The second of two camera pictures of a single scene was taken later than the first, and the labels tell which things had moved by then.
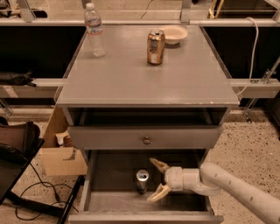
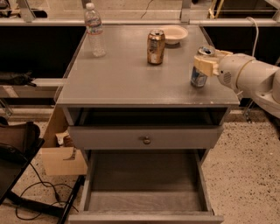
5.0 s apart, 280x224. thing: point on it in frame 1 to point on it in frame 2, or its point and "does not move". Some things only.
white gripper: (173, 178) to (228, 72)
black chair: (18, 143) does not move
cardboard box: (59, 157) does not move
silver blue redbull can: (142, 177) to (198, 78)
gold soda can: (156, 46) does not move
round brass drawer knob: (147, 141) does not move
